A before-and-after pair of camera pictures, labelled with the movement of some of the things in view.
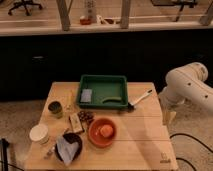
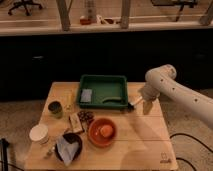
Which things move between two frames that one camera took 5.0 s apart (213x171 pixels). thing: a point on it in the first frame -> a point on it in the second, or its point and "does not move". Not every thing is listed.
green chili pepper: x=112 y=99 does not move
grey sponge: x=86 y=95 does not move
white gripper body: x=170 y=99 -> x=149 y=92
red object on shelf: x=85 y=21 does not move
